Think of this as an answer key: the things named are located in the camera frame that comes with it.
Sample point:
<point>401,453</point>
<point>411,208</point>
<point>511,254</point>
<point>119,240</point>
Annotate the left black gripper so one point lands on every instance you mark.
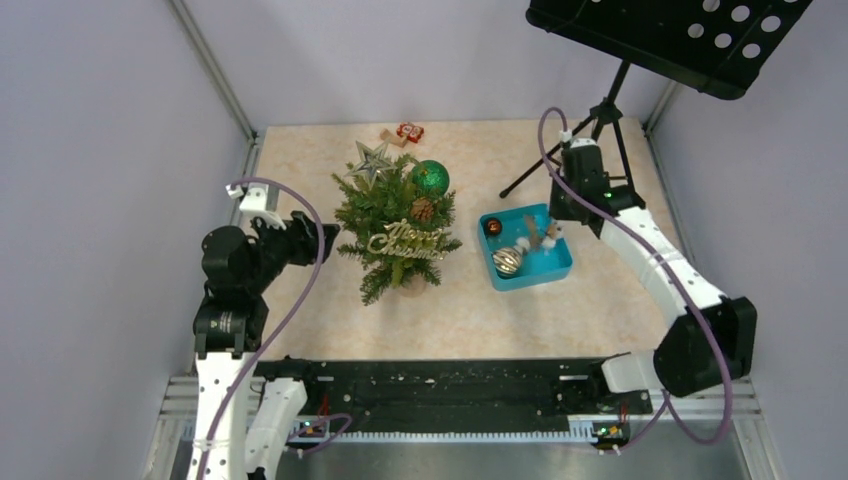
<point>302,234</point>

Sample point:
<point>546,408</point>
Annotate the white cotton boll sprig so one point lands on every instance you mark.
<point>550,236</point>

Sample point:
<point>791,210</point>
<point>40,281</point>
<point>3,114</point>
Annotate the teal plastic tray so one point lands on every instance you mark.
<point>539,267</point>

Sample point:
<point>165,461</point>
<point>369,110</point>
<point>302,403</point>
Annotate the small green christmas tree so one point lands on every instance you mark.
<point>400,218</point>

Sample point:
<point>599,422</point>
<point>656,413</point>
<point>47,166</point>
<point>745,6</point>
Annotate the gold glitter word ornament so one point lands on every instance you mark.
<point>400,239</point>

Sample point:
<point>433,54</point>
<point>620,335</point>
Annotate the silver gold star topper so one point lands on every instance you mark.
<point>373,163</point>

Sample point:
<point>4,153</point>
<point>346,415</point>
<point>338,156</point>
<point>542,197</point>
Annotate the pine cone ornament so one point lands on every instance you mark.
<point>422,210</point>

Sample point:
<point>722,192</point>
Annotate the green glitter ball ornament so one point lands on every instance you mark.
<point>431,176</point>

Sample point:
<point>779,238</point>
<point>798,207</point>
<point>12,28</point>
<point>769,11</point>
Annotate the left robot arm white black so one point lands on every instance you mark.
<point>228,328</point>

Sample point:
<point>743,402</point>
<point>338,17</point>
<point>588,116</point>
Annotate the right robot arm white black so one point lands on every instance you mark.
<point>707,330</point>

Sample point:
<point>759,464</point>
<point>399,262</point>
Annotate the copper shiny ball ornament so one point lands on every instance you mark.
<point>493,227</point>

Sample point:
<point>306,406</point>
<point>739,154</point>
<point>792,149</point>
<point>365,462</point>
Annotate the silver striped ball ornament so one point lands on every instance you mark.
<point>508,260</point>

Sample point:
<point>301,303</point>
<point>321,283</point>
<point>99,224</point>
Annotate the small wooden block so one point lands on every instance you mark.
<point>390,137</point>

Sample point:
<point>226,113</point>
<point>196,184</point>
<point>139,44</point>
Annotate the red gift box ornament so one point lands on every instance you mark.
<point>410,132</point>

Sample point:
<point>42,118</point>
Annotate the black music stand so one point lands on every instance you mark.
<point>715,47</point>

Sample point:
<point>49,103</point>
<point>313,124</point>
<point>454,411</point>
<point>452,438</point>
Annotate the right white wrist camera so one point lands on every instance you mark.
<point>568,140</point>

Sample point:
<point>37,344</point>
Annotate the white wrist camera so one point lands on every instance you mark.
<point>258,201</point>
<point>568,140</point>

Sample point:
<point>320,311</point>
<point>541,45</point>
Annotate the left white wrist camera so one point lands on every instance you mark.
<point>258,201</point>

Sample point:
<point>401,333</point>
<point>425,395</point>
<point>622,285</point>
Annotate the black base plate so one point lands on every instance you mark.
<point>458,396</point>

